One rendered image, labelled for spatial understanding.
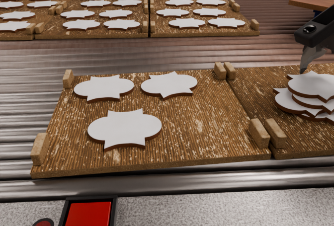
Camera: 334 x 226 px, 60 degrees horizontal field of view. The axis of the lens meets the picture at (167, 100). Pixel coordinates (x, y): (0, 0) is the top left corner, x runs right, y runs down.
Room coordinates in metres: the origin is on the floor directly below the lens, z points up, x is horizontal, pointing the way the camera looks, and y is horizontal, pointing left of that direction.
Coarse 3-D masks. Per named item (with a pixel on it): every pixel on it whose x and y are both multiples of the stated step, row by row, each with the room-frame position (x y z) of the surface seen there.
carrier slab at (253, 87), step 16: (320, 64) 0.76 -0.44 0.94; (240, 80) 0.66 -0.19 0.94; (256, 80) 0.66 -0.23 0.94; (272, 80) 0.66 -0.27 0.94; (288, 80) 0.66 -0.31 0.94; (240, 96) 0.58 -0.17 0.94; (256, 96) 0.58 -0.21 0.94; (272, 96) 0.58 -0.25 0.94; (256, 112) 0.51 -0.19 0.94; (272, 112) 0.51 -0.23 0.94; (288, 128) 0.46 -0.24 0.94; (304, 128) 0.46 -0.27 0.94; (320, 128) 0.46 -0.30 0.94; (272, 144) 0.41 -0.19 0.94; (288, 144) 0.41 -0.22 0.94; (304, 144) 0.41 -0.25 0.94; (320, 144) 0.41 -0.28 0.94
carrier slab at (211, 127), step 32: (64, 96) 0.58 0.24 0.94; (128, 96) 0.58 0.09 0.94; (160, 96) 0.58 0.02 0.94; (192, 96) 0.58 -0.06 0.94; (224, 96) 0.58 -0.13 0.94; (64, 128) 0.46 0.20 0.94; (192, 128) 0.46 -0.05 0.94; (224, 128) 0.46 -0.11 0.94; (64, 160) 0.37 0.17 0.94; (96, 160) 0.37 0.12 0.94; (128, 160) 0.37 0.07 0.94; (160, 160) 0.37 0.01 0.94; (192, 160) 0.37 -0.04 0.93; (224, 160) 0.38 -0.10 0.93
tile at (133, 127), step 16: (112, 112) 0.50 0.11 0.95; (128, 112) 0.50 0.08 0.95; (96, 128) 0.44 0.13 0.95; (112, 128) 0.44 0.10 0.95; (128, 128) 0.44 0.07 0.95; (144, 128) 0.44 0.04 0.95; (160, 128) 0.44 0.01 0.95; (112, 144) 0.40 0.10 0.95; (128, 144) 0.40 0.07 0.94; (144, 144) 0.40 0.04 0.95
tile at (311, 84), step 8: (312, 72) 0.63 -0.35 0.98; (296, 80) 0.58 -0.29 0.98; (304, 80) 0.58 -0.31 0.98; (312, 80) 0.58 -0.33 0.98; (320, 80) 0.58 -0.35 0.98; (328, 80) 0.58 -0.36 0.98; (288, 88) 0.56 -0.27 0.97; (296, 88) 0.54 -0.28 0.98; (304, 88) 0.54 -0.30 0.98; (312, 88) 0.54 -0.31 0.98; (320, 88) 0.54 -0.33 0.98; (328, 88) 0.54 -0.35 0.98; (304, 96) 0.52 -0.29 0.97; (312, 96) 0.52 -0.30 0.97; (320, 96) 0.52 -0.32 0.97; (328, 96) 0.51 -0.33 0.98
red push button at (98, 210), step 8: (72, 208) 0.27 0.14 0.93; (80, 208) 0.27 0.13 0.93; (88, 208) 0.27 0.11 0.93; (96, 208) 0.27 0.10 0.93; (104, 208) 0.27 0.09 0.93; (72, 216) 0.26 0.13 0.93; (80, 216) 0.26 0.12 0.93; (88, 216) 0.26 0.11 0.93; (96, 216) 0.26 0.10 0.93; (104, 216) 0.26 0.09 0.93; (72, 224) 0.25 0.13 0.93; (80, 224) 0.25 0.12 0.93; (88, 224) 0.25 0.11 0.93; (96, 224) 0.25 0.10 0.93; (104, 224) 0.25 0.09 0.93
